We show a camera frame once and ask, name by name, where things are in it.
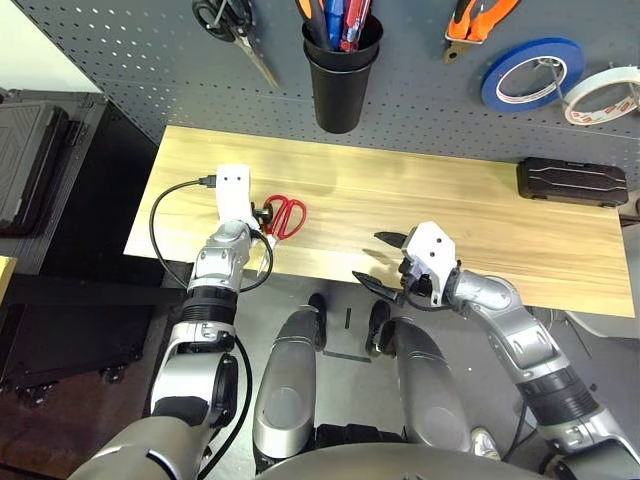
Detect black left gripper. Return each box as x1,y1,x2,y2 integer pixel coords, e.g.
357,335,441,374
248,201,276,236

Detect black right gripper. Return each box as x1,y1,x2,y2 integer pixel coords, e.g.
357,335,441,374
351,230,437,305

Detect red-handled scissors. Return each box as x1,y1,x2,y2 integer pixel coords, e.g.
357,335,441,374
257,194,308,275

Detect black orange handled screwdriver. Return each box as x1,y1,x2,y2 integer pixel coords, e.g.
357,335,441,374
293,0,334,51

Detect white tape roll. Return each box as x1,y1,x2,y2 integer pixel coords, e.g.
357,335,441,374
562,65,640,126

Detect orange black pliers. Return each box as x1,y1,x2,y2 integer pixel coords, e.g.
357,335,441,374
443,0,521,65

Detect long black floor tape strip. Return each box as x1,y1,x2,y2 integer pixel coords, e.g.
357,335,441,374
322,349,374,364

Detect grey right robot leg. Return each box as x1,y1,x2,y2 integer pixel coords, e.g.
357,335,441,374
364,299,474,454

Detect grey robot leg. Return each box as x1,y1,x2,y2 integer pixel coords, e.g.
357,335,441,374
364,299,474,454
252,293,329,474

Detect black plastic cup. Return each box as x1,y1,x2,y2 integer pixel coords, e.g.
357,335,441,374
301,14,385,135

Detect grey left robot leg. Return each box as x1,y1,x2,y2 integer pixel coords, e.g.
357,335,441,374
252,293,329,474

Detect black cabinet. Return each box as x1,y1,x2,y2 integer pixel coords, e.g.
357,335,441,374
0,89,166,401

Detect blue tape roll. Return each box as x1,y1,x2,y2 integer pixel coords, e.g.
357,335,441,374
480,37,586,114

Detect small black tool case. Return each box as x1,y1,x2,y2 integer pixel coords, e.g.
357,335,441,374
516,157,630,209

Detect grey robot torso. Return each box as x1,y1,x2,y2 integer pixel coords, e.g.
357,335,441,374
249,442,551,480

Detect white sneaker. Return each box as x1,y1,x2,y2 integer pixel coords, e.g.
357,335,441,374
469,427,502,461

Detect large black hard case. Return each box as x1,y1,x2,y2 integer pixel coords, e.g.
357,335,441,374
0,89,86,239

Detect silver single peg hook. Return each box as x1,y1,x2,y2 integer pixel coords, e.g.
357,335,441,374
534,57,569,96

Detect brown cardboard box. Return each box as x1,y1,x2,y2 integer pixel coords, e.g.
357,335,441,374
619,189,640,226

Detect yellow wooden side table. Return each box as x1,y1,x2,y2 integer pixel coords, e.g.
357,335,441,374
0,254,19,306

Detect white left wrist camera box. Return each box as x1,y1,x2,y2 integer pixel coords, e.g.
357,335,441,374
214,163,256,231

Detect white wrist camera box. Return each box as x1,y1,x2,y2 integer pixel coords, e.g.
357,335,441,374
214,163,256,231
399,221,459,307

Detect short black left wrist cable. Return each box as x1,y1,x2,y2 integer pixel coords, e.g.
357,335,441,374
238,229,275,294

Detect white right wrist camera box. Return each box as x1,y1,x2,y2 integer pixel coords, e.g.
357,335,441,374
399,221,459,307

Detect long black left wrist cable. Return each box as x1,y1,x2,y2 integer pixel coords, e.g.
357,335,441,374
148,174,219,286

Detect black-handled scissors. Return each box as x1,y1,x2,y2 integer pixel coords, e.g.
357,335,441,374
191,0,281,91

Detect blue-handled screwdriver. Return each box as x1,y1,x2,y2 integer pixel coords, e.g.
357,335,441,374
323,0,346,51

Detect long black right arm cable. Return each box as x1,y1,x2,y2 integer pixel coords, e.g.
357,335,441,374
499,399,531,461

